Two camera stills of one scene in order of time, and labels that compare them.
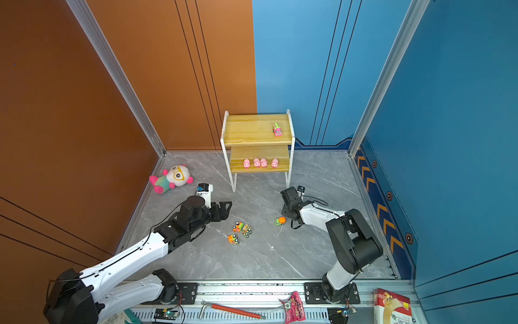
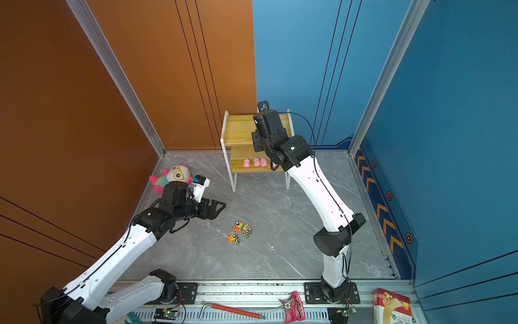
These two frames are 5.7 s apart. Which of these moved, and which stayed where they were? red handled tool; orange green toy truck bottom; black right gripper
Moved: black right gripper
Stayed: red handled tool; orange green toy truck bottom
